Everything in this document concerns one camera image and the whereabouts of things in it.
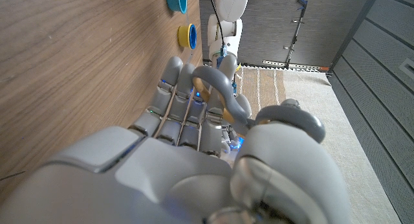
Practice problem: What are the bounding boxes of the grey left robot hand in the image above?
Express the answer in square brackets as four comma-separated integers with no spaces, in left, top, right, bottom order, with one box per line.
[221,126,246,153]

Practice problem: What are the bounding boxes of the long ceiling vent slot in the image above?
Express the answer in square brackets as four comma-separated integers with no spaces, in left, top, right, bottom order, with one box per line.
[399,57,414,81]

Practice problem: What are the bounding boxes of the yellow plastic cup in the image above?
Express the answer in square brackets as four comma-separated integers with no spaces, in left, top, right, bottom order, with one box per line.
[177,23,192,49]

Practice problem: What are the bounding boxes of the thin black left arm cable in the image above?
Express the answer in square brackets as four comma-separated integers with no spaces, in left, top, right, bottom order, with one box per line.
[206,0,226,49]

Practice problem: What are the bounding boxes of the beige striped curtain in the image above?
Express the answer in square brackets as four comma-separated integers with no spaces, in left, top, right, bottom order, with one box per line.
[223,65,402,224]

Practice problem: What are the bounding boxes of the grey scissors with yellow handles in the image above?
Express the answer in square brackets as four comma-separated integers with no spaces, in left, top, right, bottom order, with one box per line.
[191,65,326,144]

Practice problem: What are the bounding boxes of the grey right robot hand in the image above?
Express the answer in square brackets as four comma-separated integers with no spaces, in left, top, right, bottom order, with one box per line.
[0,54,353,224]

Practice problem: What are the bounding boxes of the teal plastic cup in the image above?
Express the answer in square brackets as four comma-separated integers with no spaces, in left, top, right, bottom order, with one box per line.
[165,0,188,14]

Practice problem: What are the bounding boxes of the grey tape table outline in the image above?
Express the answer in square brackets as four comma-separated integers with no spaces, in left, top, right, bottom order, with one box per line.
[185,12,195,63]

